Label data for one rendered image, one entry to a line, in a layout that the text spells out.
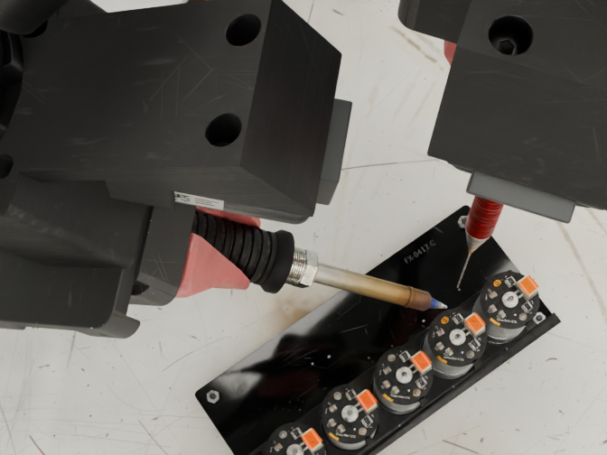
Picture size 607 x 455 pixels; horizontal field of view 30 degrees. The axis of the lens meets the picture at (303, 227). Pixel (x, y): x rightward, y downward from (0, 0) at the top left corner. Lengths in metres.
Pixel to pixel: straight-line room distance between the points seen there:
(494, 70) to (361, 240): 0.35
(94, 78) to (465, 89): 0.11
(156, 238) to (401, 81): 0.27
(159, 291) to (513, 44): 0.15
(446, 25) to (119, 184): 0.10
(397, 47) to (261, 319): 0.16
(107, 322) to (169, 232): 0.04
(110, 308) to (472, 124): 0.14
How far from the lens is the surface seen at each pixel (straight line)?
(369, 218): 0.56
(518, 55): 0.21
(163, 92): 0.27
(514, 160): 0.23
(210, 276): 0.37
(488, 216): 0.41
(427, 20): 0.31
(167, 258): 0.34
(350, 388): 0.48
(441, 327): 0.49
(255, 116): 0.26
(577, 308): 0.56
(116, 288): 0.33
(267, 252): 0.42
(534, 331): 0.49
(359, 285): 0.44
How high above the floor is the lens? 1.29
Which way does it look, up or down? 75 degrees down
